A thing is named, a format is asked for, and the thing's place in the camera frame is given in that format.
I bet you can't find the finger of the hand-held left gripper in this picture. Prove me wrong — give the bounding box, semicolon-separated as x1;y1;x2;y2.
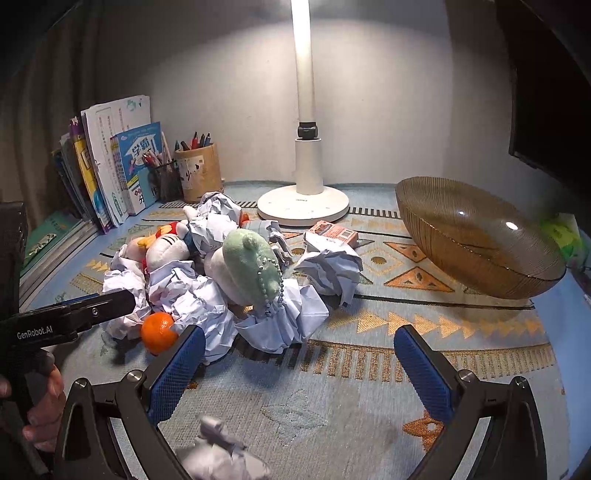
68;289;137;331
53;298;100;311

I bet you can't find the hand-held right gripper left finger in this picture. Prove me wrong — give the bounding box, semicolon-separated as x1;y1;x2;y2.
53;324;207;480

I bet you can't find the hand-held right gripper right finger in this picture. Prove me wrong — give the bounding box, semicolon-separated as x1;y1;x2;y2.
393;324;548;480

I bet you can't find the tangerine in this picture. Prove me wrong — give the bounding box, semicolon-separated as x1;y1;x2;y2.
141;312;178;355

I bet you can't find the white plush toy red bow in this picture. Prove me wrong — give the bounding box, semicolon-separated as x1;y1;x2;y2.
122;222;195;278

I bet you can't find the pile of paper balls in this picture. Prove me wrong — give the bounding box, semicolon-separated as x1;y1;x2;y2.
102;191;365;366

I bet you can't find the single grey paper wad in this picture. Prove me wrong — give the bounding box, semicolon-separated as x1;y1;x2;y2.
177;414;274;480

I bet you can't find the pink white green plush toy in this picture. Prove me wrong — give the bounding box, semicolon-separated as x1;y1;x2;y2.
204;228;283;319

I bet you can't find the amber ribbed glass bowl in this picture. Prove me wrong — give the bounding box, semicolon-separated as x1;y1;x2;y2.
394;176;567;300

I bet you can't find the small orange carton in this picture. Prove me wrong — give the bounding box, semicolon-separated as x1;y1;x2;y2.
304;220;360;250

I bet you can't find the person's left hand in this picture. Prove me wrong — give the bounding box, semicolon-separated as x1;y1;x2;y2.
21;364;66;443

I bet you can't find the green book stack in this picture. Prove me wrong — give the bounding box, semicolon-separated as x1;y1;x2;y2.
21;210;100;278

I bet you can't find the patterned woven mat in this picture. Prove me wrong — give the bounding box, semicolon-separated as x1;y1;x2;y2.
21;180;573;480

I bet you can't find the black mesh pen holder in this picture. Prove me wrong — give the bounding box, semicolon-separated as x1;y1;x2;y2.
147;159;184;203

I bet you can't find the row of upright books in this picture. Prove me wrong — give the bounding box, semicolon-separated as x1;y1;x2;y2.
51;95;162;234

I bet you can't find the cluster of red pens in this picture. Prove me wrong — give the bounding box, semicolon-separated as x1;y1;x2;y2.
141;131;178;169

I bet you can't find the bamboo pen holder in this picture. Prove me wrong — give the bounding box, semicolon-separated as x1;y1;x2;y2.
174;143;225;204

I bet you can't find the grey curtain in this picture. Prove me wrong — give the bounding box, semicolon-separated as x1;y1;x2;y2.
0;28;100;227

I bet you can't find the cluster of dark pens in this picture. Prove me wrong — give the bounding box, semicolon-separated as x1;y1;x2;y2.
174;131;213;151

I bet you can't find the green packet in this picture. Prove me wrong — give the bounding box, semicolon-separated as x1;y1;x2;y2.
542;212;583;268

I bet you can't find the white desk lamp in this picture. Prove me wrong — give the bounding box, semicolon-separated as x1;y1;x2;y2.
256;0;350;227

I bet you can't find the black monitor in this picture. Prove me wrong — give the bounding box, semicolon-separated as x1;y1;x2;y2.
496;0;591;185

